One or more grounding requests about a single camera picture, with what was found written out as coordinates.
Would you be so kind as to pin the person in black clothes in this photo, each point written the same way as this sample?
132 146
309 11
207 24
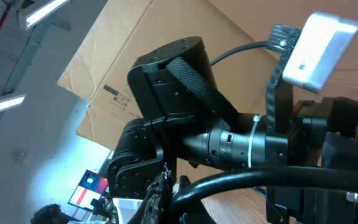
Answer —
49 214

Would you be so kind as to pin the computer monitor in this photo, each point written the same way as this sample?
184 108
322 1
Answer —
90 187

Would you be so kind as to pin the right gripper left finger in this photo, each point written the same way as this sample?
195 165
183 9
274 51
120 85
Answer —
154 207

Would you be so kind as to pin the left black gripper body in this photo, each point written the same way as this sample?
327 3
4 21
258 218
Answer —
317 144

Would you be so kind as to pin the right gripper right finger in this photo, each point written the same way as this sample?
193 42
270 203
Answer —
196 214

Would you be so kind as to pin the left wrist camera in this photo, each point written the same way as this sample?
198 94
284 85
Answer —
322 42

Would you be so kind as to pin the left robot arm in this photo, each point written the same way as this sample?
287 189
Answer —
205 181

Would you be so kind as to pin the cardboard wall panel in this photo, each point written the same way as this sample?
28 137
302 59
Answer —
180 113

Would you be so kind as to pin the ceiling light fixture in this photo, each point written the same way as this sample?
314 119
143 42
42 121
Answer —
11 101
37 11

